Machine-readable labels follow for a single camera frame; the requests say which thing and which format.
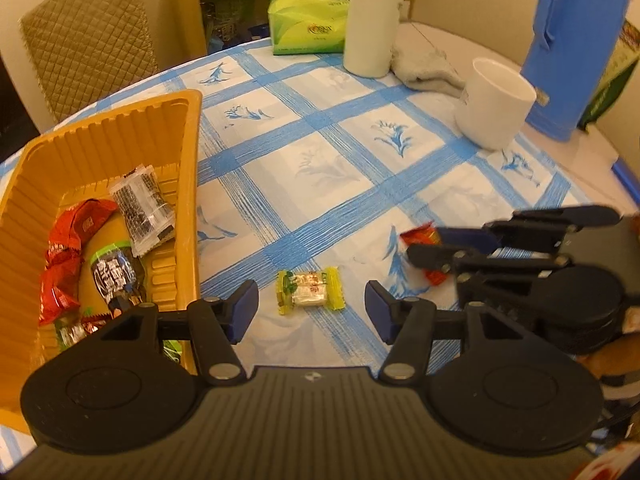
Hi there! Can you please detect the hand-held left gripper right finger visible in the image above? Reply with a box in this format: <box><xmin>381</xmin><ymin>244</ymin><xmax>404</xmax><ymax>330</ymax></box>
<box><xmin>365</xmin><ymin>280</ymin><xmax>535</xmax><ymax>387</ymax></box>

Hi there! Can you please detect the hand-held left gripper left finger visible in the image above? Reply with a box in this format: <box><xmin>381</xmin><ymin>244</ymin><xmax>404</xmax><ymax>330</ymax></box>
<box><xmin>97</xmin><ymin>280</ymin><xmax>259</xmax><ymax>387</ymax></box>

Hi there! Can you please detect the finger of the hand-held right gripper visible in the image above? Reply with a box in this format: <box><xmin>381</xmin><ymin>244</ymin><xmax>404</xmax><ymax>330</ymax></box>
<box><xmin>406</xmin><ymin>243</ymin><xmax>574</xmax><ymax>292</ymax></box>
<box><xmin>435</xmin><ymin>204</ymin><xmax>622</xmax><ymax>255</ymax></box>

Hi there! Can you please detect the large red snack packet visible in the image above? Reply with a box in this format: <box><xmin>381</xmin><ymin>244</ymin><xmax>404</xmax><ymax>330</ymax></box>
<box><xmin>48</xmin><ymin>198</ymin><xmax>119</xmax><ymax>261</ymax></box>
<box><xmin>400</xmin><ymin>222</ymin><xmax>453</xmax><ymax>287</ymax></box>

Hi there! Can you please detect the yellow green candy packet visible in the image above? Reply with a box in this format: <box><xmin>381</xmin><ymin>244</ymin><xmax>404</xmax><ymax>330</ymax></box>
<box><xmin>276</xmin><ymin>266</ymin><xmax>346</xmax><ymax>317</ymax></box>

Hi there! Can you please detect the clear black snack packet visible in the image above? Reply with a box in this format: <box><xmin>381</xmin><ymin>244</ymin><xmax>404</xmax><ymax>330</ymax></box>
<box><xmin>109</xmin><ymin>164</ymin><xmax>177</xmax><ymax>258</ymax></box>

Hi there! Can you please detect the small dark green candy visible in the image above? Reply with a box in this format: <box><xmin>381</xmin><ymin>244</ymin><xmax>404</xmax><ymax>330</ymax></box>
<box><xmin>54</xmin><ymin>316</ymin><xmax>87</xmax><ymax>352</ymax></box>

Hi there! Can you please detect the red twisted candy packet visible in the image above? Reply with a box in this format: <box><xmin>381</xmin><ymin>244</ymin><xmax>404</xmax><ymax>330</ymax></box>
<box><xmin>38</xmin><ymin>247</ymin><xmax>83</xmax><ymax>327</ymax></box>

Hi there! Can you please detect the orange plastic tray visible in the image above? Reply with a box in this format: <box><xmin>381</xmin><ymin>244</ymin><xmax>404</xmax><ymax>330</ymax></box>
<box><xmin>0</xmin><ymin>89</ymin><xmax>203</xmax><ymax>436</ymax></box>

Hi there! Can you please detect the white cup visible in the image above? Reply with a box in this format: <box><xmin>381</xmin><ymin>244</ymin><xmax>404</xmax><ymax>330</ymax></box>
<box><xmin>454</xmin><ymin>57</ymin><xmax>537</xmax><ymax>151</ymax></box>

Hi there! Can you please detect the blue box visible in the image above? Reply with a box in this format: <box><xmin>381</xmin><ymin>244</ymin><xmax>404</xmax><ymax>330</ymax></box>
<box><xmin>614</xmin><ymin>157</ymin><xmax>640</xmax><ymax>186</ymax></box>

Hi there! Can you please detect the blue white checked tablecloth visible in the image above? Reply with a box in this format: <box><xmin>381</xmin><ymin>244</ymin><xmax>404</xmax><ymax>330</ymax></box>
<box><xmin>0</xmin><ymin>35</ymin><xmax>601</xmax><ymax>461</ymax></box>

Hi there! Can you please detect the person's red patterned clothing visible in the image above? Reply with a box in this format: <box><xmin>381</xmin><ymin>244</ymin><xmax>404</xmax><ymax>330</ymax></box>
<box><xmin>570</xmin><ymin>440</ymin><xmax>640</xmax><ymax>480</ymax></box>

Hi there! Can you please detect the grey cloth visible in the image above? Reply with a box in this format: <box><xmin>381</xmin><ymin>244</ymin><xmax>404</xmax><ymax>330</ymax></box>
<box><xmin>390</xmin><ymin>45</ymin><xmax>468</xmax><ymax>97</ymax></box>

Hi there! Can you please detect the green food bag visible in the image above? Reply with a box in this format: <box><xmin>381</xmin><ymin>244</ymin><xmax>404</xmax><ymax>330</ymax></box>
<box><xmin>577</xmin><ymin>17</ymin><xmax>640</xmax><ymax>133</ymax></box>

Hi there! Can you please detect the blue thermos jug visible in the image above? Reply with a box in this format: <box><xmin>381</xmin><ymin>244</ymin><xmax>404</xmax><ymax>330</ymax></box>
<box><xmin>520</xmin><ymin>0</ymin><xmax>632</xmax><ymax>142</ymax></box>

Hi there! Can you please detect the white thermos bottle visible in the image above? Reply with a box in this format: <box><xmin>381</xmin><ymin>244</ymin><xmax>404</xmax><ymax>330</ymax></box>
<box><xmin>342</xmin><ymin>0</ymin><xmax>405</xmax><ymax>78</ymax></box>

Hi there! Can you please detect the green tissue box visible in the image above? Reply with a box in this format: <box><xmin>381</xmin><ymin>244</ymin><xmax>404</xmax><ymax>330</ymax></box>
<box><xmin>266</xmin><ymin>0</ymin><xmax>349</xmax><ymax>56</ymax></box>

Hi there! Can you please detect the wooden shelf unit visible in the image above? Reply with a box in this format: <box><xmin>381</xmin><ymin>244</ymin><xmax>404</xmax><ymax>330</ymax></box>
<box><xmin>167</xmin><ymin>0</ymin><xmax>421</xmax><ymax>56</ymax></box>

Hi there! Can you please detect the quilted beige chair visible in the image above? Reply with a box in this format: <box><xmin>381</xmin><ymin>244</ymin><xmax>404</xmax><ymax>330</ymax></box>
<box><xmin>19</xmin><ymin>0</ymin><xmax>161</xmax><ymax>126</ymax></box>

